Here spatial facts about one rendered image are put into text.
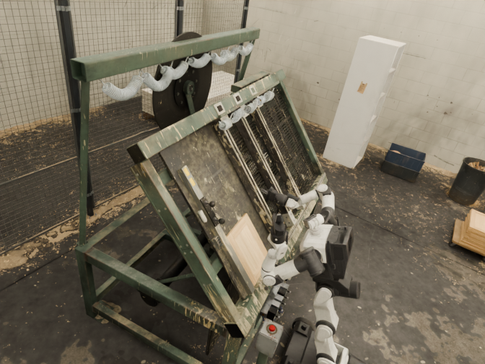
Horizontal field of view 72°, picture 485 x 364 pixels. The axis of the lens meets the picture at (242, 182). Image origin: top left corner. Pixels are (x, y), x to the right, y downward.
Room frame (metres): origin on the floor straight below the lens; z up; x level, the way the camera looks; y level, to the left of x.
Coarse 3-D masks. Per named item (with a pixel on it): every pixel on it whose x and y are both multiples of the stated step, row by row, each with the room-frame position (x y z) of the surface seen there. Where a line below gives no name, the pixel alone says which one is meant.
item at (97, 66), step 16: (224, 32) 3.07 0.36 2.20; (240, 32) 3.23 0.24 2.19; (256, 32) 3.57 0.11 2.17; (128, 48) 2.00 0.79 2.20; (144, 48) 2.07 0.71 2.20; (160, 48) 2.15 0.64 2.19; (176, 48) 2.31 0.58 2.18; (192, 48) 2.49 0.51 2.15; (208, 48) 2.70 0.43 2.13; (80, 64) 1.68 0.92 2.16; (96, 64) 1.66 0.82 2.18; (112, 64) 1.76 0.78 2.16; (128, 64) 1.88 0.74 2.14; (144, 64) 2.00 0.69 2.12; (80, 80) 1.61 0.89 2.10; (240, 80) 3.64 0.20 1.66; (192, 112) 2.51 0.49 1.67; (80, 144) 1.65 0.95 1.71; (80, 160) 1.65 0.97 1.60; (80, 176) 1.66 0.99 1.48; (80, 192) 1.67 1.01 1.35; (80, 208) 1.68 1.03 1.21; (80, 224) 1.69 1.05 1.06; (80, 240) 1.70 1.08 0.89
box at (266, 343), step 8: (264, 328) 1.22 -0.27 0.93; (280, 328) 1.24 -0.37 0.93; (264, 336) 1.17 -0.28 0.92; (272, 336) 1.18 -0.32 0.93; (280, 336) 1.20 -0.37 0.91; (256, 344) 1.18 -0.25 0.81; (264, 344) 1.17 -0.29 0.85; (272, 344) 1.15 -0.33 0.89; (264, 352) 1.16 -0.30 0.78; (272, 352) 1.15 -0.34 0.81
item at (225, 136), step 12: (216, 108) 2.19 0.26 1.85; (216, 132) 2.20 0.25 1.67; (228, 132) 2.21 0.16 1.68; (228, 144) 2.16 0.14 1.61; (240, 156) 2.17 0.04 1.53; (240, 168) 2.12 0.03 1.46; (252, 180) 2.12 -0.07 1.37; (252, 192) 2.08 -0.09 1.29; (264, 204) 2.08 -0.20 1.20; (264, 216) 2.03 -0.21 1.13
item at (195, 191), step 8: (184, 176) 1.67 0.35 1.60; (192, 176) 1.71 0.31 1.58; (192, 192) 1.65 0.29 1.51; (200, 192) 1.68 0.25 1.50; (200, 208) 1.63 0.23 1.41; (208, 216) 1.61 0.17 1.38; (208, 224) 1.61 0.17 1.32; (216, 232) 1.59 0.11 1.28; (224, 240) 1.58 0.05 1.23; (224, 248) 1.56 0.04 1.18; (232, 248) 1.59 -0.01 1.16; (232, 256) 1.55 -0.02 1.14; (232, 264) 1.53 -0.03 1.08; (240, 264) 1.56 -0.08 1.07; (240, 272) 1.51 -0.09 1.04; (240, 280) 1.51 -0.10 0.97; (248, 280) 1.52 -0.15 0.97; (248, 288) 1.49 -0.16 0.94
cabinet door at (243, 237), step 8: (240, 224) 1.81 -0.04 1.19; (248, 224) 1.87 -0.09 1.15; (232, 232) 1.71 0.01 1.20; (240, 232) 1.76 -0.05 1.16; (248, 232) 1.83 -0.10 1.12; (256, 232) 1.89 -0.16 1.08; (232, 240) 1.66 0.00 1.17; (240, 240) 1.72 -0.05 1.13; (248, 240) 1.77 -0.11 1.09; (256, 240) 1.83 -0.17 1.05; (240, 248) 1.67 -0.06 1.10; (248, 248) 1.73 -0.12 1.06; (256, 248) 1.79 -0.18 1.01; (264, 248) 1.85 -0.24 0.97; (240, 256) 1.62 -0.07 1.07; (248, 256) 1.68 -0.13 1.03; (256, 256) 1.74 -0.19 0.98; (264, 256) 1.80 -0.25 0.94; (248, 264) 1.63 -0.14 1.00; (256, 264) 1.69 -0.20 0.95; (248, 272) 1.59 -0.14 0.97; (256, 272) 1.64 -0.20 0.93; (256, 280) 1.60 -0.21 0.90
